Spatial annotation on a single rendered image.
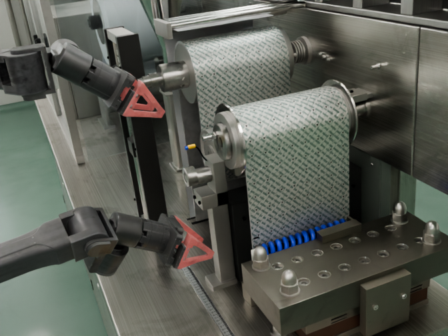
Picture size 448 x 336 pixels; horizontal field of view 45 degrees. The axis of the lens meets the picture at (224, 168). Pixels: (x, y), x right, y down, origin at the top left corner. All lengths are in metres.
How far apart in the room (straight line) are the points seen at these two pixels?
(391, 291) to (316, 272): 0.14
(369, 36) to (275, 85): 0.26
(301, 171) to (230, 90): 0.27
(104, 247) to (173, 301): 0.33
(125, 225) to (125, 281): 0.36
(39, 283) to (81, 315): 0.43
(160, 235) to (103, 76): 0.30
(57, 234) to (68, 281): 2.12
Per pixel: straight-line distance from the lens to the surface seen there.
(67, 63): 0.94
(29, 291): 3.06
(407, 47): 1.08
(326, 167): 1.12
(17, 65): 0.94
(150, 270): 1.33
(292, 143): 1.06
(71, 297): 2.92
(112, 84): 0.96
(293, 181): 1.09
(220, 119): 1.06
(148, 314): 1.20
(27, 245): 0.93
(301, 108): 1.07
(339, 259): 1.08
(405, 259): 1.09
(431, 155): 1.08
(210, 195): 1.11
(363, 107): 1.19
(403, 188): 1.47
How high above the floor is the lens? 1.63
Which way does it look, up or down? 24 degrees down
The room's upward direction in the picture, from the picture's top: 6 degrees counter-clockwise
